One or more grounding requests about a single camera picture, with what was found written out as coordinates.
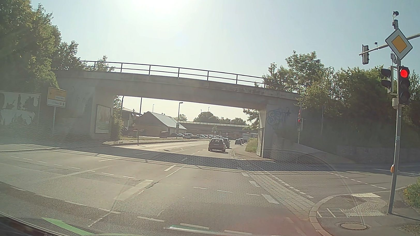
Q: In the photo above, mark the distant trees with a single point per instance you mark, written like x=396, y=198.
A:
x=219, y=119

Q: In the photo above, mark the distant concrete bridge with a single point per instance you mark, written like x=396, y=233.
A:
x=218, y=128

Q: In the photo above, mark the row of parked cars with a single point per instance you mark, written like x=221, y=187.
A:
x=192, y=135

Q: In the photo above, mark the dark car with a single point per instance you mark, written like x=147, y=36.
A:
x=217, y=145
x=238, y=141

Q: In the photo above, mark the concrete bridge with railing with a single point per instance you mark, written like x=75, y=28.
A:
x=174, y=89

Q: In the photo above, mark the building with grey roof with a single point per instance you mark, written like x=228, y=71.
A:
x=158, y=124

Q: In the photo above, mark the pavement under bridge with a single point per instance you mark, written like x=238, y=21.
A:
x=145, y=141

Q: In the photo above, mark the grey asphalt road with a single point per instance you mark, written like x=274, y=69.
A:
x=201, y=199

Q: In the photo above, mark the road markings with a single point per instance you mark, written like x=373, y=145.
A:
x=269, y=198

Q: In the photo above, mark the poster billboard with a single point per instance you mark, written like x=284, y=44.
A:
x=102, y=119

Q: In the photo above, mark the row of trees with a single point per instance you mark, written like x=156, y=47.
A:
x=356, y=94

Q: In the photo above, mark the yellow direction sign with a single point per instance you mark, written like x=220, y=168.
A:
x=56, y=97

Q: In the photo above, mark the worn billboard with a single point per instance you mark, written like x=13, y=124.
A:
x=17, y=107

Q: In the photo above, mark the traffic light with priority sign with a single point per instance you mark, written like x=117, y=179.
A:
x=402, y=87

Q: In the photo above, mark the grey paved pavement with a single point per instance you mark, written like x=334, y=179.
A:
x=374, y=229

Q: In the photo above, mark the large green trees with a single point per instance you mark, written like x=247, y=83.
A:
x=10, y=50

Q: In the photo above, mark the lamp post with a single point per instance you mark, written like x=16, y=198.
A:
x=178, y=118

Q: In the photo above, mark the concrete retaining wall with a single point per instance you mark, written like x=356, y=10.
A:
x=362, y=151

